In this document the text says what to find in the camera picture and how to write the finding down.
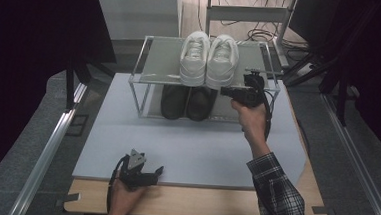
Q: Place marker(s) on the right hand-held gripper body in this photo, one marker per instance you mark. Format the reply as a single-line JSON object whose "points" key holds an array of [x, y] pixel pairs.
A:
{"points": [[254, 91]]}

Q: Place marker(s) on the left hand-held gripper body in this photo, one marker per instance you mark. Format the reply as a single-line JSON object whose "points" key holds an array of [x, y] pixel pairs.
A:
{"points": [[132, 174]]}

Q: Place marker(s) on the white sneaker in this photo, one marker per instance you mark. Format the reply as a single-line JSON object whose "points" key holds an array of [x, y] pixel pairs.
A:
{"points": [[222, 62], [194, 61]]}

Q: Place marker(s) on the black slipper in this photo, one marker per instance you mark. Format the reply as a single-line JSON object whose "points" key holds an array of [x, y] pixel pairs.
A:
{"points": [[200, 106], [173, 103]]}

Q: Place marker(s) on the metal and glass shoe rack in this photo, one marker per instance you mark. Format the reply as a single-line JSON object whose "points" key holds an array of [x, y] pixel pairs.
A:
{"points": [[161, 59]]}

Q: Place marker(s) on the person's left hand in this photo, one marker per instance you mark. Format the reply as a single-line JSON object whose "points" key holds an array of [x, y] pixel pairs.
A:
{"points": [[122, 200]]}

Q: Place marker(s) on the person's right hand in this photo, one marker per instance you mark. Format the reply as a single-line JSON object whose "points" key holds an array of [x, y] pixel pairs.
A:
{"points": [[252, 124]]}

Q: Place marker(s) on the light blue table mat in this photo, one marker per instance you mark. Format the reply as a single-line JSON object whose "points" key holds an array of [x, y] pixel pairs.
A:
{"points": [[176, 146]]}

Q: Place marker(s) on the white power strip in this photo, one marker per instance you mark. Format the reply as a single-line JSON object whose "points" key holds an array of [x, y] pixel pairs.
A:
{"points": [[303, 70]]}

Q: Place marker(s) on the black tape strip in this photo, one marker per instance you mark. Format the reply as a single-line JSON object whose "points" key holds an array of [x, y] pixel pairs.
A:
{"points": [[322, 210], [69, 198]]}

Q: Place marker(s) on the white metal stand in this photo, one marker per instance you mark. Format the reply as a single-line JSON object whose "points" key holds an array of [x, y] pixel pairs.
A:
{"points": [[247, 13]]}

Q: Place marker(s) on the black stand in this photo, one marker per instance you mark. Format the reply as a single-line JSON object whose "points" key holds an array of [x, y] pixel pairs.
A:
{"points": [[69, 86], [340, 103]]}

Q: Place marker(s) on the dark curtain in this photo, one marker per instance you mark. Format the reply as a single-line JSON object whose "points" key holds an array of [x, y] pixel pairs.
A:
{"points": [[31, 61], [378, 65]]}

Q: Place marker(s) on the aluminium frame rail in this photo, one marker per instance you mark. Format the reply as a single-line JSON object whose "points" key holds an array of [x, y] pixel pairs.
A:
{"points": [[41, 165], [358, 164]]}

